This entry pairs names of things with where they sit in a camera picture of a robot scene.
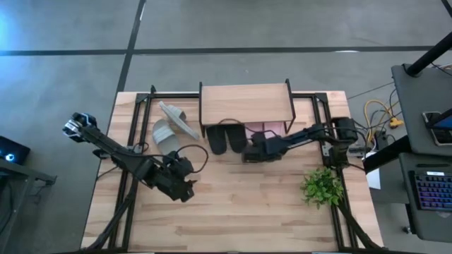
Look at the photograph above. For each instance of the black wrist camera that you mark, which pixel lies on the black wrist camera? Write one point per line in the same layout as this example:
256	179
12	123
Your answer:
258	138
182	163

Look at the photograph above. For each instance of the black diagonal beam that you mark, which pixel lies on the black diagonal beam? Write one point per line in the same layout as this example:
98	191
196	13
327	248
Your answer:
388	153

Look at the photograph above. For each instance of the grey desk with keyboard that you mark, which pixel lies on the grey desk with keyboard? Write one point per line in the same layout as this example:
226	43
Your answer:
409	218

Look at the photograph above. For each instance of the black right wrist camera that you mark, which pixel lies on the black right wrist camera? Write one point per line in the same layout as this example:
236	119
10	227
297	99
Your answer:
258	138

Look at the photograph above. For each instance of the grey desk with phone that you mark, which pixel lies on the grey desk with phone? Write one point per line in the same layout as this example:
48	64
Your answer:
413	106

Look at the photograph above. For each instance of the black device with blue light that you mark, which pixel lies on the black device with blue light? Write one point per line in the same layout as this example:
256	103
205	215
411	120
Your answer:
12	150

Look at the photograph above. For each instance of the black diagonal pole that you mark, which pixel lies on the black diagonal pole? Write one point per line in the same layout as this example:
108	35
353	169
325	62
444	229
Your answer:
429	54

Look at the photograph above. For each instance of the backlit computer keyboard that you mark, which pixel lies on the backlit computer keyboard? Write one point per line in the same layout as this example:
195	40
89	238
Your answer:
434	190

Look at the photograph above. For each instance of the grey slide sandal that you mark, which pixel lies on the grey slide sandal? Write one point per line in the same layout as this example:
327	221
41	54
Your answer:
166	137
176	118

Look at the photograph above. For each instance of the wooden shelf with black frame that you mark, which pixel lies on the wooden shelf with black frame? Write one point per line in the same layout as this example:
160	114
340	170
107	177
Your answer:
247	102

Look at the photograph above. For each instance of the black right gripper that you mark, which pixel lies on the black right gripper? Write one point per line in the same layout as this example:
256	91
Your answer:
259	151

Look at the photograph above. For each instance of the black slide sandal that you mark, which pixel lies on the black slide sandal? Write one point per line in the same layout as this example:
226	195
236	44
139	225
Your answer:
216	141
236	139

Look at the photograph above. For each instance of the black aluminium table frame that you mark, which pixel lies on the black aluminium table frame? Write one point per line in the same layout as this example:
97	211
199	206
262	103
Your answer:
125	211

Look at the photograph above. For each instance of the white paper sheet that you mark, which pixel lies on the white paper sheet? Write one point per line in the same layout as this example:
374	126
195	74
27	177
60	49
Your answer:
373	178

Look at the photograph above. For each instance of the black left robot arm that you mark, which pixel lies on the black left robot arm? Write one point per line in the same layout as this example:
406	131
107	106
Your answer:
116	151

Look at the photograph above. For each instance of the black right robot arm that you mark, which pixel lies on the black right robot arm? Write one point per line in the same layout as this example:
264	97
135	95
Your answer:
303	135

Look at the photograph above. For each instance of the grey metal side stand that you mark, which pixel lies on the grey metal side stand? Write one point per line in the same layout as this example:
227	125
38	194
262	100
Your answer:
21	176

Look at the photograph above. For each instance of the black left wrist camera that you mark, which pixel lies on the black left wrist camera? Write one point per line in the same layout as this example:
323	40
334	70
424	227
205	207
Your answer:
182	163

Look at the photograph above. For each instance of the green artificial plant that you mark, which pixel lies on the green artificial plant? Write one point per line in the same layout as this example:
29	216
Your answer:
321	187

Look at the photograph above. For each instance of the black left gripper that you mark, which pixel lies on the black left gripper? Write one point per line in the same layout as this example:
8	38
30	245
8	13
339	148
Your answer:
176	185

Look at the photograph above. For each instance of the smartphone with dark screen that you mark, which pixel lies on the smartphone with dark screen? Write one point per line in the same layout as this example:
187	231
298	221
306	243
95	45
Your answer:
438	135

